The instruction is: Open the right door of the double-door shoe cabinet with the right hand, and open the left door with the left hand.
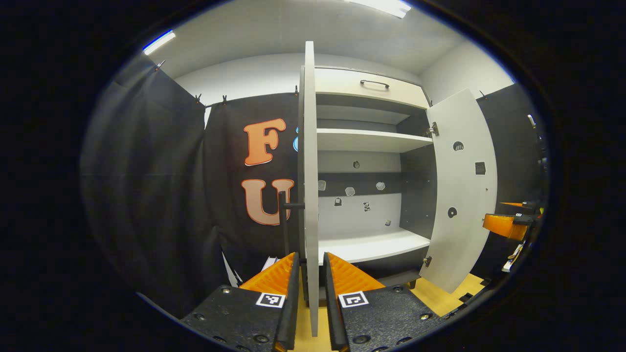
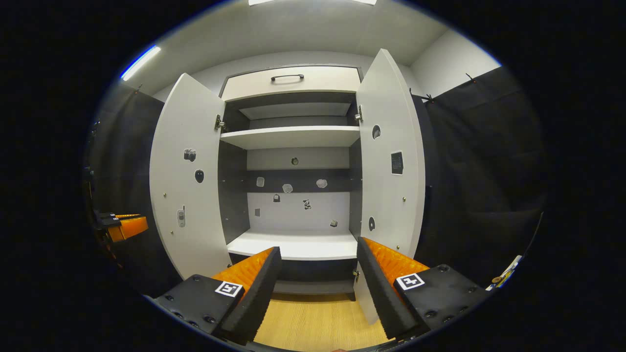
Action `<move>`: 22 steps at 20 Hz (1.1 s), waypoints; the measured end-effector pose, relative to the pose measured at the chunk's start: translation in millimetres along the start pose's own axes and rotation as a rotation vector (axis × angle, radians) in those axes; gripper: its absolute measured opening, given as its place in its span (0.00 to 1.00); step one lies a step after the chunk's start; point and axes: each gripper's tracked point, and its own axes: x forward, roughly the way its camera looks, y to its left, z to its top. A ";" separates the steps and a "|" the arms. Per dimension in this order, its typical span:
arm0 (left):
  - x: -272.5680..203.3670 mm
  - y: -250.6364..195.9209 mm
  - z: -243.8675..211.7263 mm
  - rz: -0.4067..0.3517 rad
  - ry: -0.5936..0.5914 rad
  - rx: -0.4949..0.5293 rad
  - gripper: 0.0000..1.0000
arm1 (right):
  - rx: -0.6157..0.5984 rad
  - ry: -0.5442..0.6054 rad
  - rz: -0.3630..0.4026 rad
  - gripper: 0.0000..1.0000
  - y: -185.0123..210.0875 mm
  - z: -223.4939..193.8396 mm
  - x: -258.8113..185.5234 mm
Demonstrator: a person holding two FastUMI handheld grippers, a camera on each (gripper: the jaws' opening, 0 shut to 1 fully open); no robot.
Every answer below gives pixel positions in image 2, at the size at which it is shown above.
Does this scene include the beige cabinet door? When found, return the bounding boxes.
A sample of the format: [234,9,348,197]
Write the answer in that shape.
[353,48,427,326]
[149,73,233,280]

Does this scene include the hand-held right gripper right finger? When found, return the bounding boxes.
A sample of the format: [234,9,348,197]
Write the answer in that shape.
[356,237,491,341]

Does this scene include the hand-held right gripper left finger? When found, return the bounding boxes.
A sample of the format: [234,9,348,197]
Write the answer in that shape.
[156,246,283,346]

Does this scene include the black backdrop cloth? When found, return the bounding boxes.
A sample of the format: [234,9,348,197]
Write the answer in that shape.
[86,66,546,299]

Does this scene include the white tray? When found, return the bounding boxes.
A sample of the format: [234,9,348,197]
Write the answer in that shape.
[499,254,524,289]

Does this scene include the long ceiling light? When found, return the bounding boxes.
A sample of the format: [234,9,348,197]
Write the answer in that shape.
[248,0,377,6]
[120,45,162,81]

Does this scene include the white cabinet shelf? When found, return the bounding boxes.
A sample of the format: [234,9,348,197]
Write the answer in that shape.
[220,126,361,150]

